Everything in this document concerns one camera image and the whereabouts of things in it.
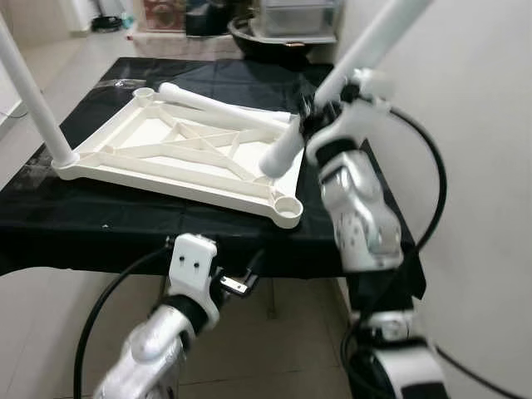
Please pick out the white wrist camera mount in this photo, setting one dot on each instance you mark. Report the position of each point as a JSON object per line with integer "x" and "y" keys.
{"x": 357, "y": 108}
{"x": 193, "y": 266}

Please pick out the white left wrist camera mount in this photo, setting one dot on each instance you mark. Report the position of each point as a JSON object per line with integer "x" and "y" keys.
{"x": 193, "y": 266}

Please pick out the black bag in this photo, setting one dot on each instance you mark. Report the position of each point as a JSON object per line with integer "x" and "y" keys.
{"x": 208, "y": 17}

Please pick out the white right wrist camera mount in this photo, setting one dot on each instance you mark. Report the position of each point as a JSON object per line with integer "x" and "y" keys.
{"x": 357, "y": 108}

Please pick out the thin metal table leg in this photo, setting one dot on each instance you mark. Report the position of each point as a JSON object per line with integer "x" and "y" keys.
{"x": 273, "y": 299}

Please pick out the clear plastic storage bin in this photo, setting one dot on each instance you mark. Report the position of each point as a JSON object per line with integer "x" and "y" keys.
{"x": 299, "y": 17}

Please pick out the black tablecloth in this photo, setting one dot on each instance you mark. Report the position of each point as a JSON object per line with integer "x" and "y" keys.
{"x": 100, "y": 224}

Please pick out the white plastic children table top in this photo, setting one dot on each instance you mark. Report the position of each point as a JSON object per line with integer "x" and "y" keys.
{"x": 125, "y": 141}

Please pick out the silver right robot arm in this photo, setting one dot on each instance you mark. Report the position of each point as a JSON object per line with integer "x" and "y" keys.
{"x": 362, "y": 216}

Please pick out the flat clear tape patch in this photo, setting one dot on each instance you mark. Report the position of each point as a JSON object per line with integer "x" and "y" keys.
{"x": 33, "y": 170}

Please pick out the white plastic table leg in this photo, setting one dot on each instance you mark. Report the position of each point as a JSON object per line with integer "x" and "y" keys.
{"x": 224, "y": 106}
{"x": 33, "y": 91}
{"x": 366, "y": 50}

